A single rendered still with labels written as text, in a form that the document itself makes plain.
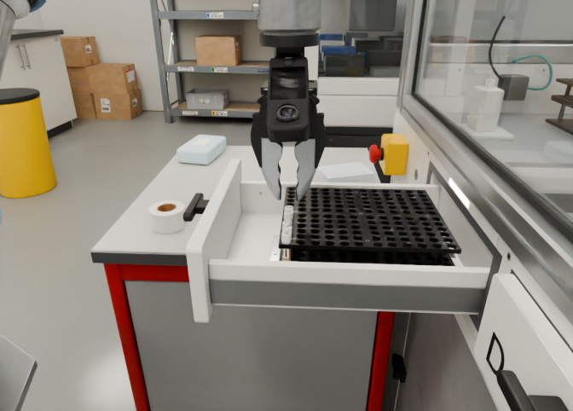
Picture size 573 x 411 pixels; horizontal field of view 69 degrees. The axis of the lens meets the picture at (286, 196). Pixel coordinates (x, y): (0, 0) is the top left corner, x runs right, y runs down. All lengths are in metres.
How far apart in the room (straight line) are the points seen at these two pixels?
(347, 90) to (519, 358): 1.05
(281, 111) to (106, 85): 4.57
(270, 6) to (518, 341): 0.41
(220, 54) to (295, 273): 4.00
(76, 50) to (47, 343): 3.64
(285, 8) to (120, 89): 4.46
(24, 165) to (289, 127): 2.80
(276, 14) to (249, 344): 0.65
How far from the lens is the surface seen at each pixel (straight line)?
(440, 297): 0.53
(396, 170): 0.90
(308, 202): 0.62
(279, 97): 0.46
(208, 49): 4.43
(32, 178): 3.18
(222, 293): 0.52
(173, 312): 0.89
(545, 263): 0.43
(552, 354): 0.39
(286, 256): 0.52
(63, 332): 1.92
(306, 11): 0.50
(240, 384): 1.00
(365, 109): 1.37
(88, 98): 5.09
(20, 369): 0.64
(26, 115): 3.08
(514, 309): 0.44
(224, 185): 0.61
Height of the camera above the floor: 1.17
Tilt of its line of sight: 25 degrees down
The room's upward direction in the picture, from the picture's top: straight up
